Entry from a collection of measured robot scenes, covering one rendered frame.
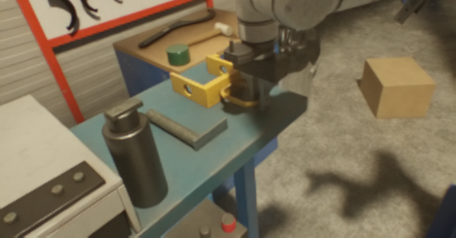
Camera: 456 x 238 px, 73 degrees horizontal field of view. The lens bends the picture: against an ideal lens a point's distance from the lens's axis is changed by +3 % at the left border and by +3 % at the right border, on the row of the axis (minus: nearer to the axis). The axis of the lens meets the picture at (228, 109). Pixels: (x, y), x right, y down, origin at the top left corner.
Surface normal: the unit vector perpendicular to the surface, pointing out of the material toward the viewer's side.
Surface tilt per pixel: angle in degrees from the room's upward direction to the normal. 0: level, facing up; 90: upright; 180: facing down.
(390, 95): 90
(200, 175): 0
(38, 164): 0
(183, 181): 0
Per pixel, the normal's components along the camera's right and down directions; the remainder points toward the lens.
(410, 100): -0.08, 0.58
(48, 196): -0.09, -0.82
